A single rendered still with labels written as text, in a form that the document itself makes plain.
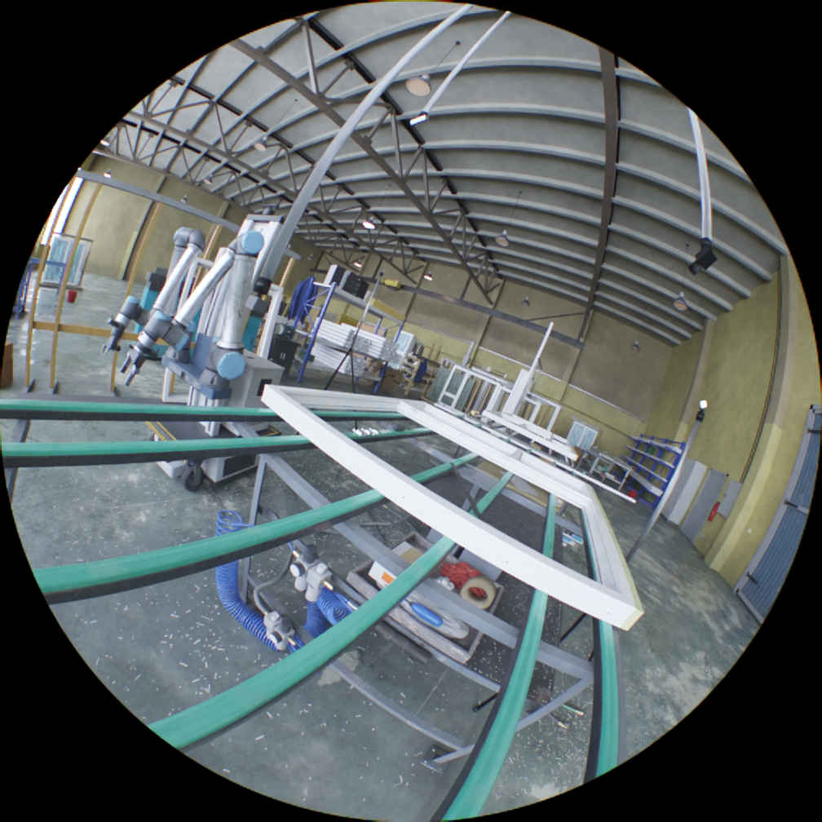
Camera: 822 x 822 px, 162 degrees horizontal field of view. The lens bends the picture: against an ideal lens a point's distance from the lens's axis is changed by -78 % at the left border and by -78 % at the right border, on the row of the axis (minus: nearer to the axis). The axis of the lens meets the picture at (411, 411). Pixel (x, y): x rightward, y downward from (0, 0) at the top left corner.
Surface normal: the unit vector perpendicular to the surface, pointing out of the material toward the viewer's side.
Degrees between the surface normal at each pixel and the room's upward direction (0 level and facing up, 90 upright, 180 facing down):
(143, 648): 0
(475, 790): 0
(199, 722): 0
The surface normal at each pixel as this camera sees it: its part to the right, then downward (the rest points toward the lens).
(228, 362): 0.71, 0.48
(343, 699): 0.37, -0.91
